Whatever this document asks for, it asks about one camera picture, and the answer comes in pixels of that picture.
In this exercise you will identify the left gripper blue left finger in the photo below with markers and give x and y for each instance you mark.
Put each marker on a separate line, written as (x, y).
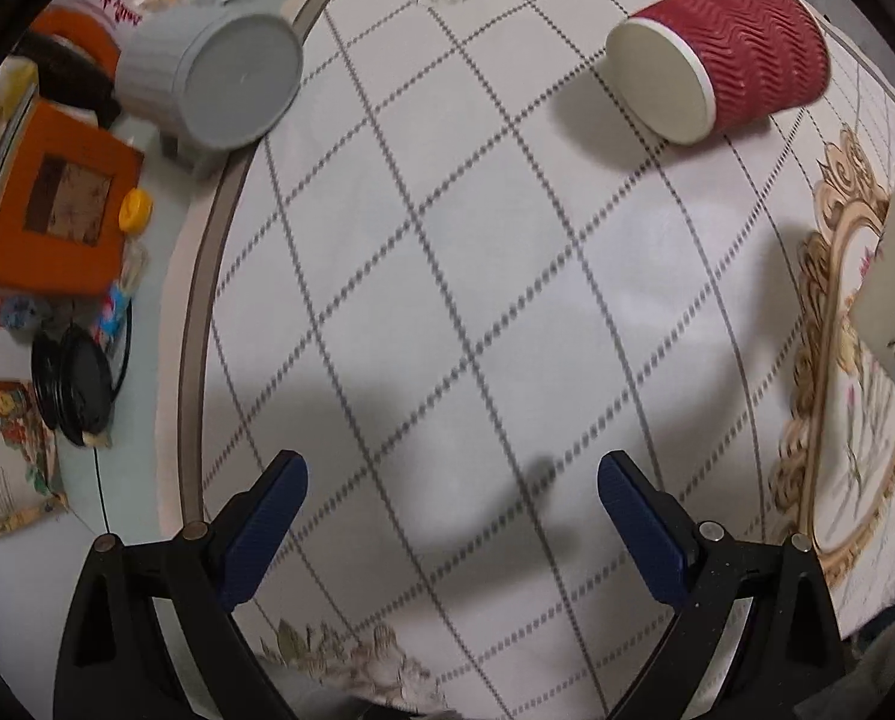
(255, 522)

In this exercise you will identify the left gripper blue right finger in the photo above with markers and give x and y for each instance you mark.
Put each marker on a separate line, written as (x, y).
(656, 531)

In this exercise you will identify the red ripple paper cup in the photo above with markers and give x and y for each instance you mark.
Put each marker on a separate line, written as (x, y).
(692, 68)

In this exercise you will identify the colourful printed snack bag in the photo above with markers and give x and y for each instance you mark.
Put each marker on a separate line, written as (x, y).
(30, 478)

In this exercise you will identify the floral patterned tablecloth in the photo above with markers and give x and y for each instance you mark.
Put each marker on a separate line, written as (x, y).
(459, 272)

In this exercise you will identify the yellow bottle cap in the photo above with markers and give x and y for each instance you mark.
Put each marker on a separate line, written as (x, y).
(135, 212)

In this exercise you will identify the orange box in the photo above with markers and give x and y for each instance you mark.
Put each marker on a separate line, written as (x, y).
(62, 182)

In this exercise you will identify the grey ribbed trash bin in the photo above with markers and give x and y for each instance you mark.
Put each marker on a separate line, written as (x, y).
(215, 78)

